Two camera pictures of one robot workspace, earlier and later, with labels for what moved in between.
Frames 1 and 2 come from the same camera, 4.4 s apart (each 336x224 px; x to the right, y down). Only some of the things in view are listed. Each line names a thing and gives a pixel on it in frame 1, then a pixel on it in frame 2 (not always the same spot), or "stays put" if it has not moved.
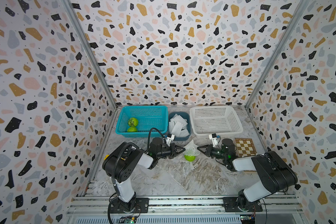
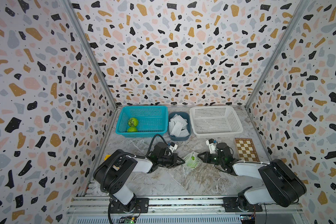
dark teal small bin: x=186 y=115 stays put
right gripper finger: x=203 y=148 -> x=203 y=155
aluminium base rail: x=276 y=210 stays put
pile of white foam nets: x=177 y=126 stays put
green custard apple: x=133 y=122 stays put
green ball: x=191 y=149 -> x=192 y=160
